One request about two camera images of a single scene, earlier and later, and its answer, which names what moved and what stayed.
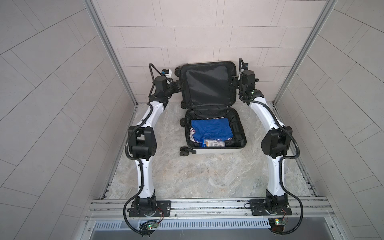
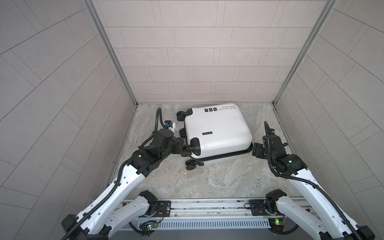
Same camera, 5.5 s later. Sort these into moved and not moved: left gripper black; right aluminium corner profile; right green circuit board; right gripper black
Moved: right gripper black; left gripper black
Not moved: right aluminium corner profile; right green circuit board
